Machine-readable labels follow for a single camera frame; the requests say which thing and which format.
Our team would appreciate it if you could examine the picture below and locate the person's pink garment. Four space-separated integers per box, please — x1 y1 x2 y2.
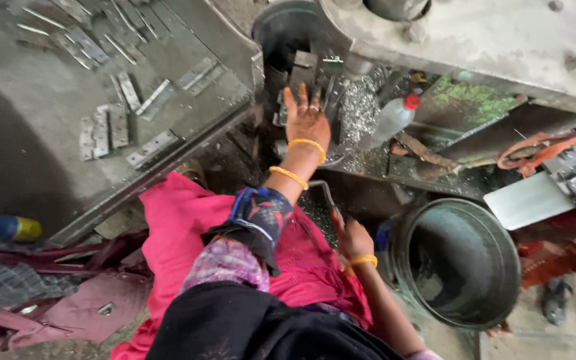
110 171 375 360

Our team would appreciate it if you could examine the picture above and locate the orange rubber belt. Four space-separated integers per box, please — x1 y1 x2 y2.
496 130 576 179

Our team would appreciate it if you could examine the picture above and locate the bent metal lever handle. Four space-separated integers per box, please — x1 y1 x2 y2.
307 179 345 224

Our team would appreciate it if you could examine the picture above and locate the yellow bangle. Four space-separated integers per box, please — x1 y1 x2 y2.
287 138 327 165
350 254 379 269
268 166 310 191

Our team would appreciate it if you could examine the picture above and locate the dark sandal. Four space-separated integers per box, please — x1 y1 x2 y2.
541 278 574 327

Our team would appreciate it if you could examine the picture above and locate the flat grey metal sheet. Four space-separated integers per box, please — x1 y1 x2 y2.
483 171 576 231

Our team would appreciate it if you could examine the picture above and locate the clear bottle with red cap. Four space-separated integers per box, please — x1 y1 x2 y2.
370 92 422 149

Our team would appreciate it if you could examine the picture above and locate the person's black scarf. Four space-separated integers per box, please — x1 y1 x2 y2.
145 281 404 360

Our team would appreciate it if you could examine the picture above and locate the maroon cloth bag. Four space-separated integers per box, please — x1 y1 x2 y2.
0 229 155 352

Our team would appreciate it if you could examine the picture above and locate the green stained metal plate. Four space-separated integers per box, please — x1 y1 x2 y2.
412 75 528 135

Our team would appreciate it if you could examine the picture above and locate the scattered group of metal hinges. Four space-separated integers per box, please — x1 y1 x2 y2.
5 0 229 172

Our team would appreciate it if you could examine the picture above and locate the person's left hand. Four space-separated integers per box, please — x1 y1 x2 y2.
282 82 332 152

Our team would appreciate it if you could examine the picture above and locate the rusty metal bar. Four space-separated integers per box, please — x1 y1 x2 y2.
394 130 462 172

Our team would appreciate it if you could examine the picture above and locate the grey metal die block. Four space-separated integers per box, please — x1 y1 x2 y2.
288 49 320 88

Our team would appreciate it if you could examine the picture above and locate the person's right hand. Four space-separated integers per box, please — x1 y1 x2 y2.
331 210 375 262

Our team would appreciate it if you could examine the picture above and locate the grey metal press machine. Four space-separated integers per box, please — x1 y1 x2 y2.
252 0 576 121

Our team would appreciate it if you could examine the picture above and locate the blue and yellow bottle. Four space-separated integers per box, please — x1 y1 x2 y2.
0 214 44 245

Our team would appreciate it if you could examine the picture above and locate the pile of metal shavings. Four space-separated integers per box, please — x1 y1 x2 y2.
339 75 382 150

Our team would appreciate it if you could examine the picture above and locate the red patterned cloth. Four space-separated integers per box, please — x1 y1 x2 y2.
517 210 576 290

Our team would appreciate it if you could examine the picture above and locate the round metal bucket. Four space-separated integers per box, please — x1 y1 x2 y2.
389 198 522 331

